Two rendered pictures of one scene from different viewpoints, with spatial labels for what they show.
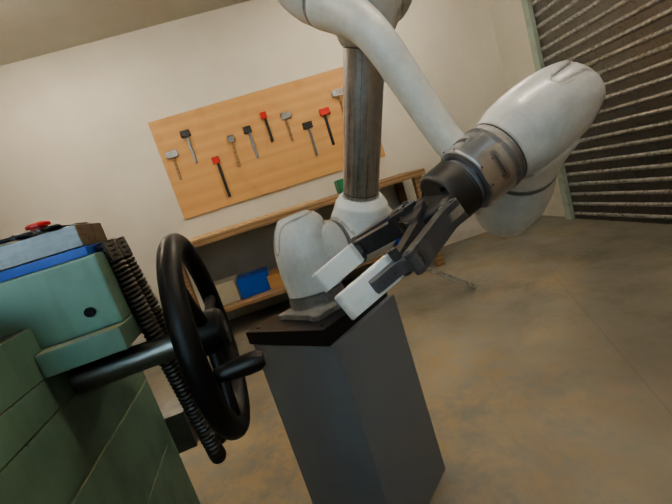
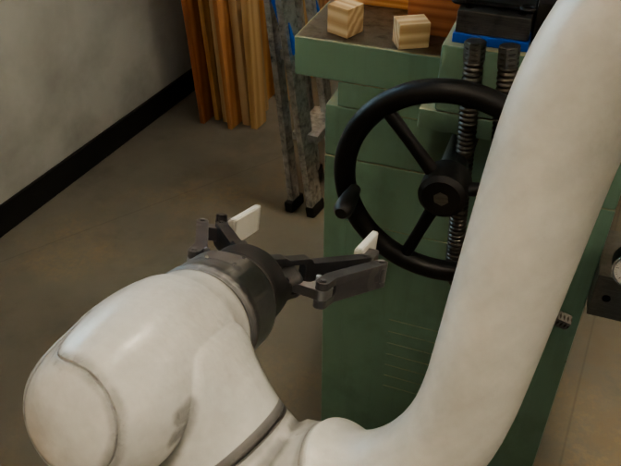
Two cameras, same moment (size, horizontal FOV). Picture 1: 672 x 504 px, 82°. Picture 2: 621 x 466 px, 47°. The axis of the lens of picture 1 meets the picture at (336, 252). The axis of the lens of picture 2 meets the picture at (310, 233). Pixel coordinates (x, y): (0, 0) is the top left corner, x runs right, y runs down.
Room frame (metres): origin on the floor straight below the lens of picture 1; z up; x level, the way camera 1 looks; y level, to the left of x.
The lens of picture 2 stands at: (0.75, -0.51, 1.31)
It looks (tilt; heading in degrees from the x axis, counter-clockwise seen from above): 38 degrees down; 121
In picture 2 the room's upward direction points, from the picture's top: straight up
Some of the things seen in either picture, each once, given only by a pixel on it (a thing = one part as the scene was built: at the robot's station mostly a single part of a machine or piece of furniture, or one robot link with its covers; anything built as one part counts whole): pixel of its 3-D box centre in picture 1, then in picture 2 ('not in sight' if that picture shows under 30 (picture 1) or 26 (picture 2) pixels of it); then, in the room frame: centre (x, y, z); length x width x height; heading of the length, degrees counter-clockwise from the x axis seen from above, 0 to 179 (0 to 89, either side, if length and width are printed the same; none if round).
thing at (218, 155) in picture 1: (272, 140); not in sight; (3.72, 0.25, 1.50); 2.00 x 0.04 x 0.90; 96
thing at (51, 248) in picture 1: (57, 243); (516, 10); (0.53, 0.35, 0.99); 0.13 x 0.11 x 0.06; 11
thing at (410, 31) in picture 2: not in sight; (411, 31); (0.38, 0.39, 0.92); 0.04 x 0.03 x 0.04; 41
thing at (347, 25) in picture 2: not in sight; (345, 18); (0.28, 0.38, 0.92); 0.04 x 0.04 x 0.04; 80
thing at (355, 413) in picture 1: (355, 410); not in sight; (1.05, 0.09, 0.30); 0.30 x 0.30 x 0.60; 51
